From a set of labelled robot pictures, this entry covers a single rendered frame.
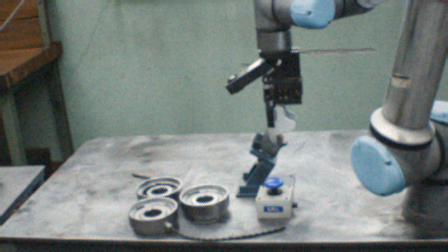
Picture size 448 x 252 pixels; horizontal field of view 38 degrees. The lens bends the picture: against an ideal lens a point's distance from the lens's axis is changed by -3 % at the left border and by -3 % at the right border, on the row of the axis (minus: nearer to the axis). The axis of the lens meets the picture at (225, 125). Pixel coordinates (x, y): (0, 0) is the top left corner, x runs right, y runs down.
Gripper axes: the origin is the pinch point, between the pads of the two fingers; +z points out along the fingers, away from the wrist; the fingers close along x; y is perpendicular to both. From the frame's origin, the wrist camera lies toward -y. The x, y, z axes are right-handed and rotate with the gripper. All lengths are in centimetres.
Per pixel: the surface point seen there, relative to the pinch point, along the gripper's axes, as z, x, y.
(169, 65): 21, 152, -60
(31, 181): 24, 34, -78
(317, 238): 11.9, -24.4, 9.7
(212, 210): 9.3, -16.2, -12.0
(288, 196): 7.4, -14.6, 3.8
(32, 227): 12, -18, -53
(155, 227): 9.7, -22.4, -22.8
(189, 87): 32, 152, -52
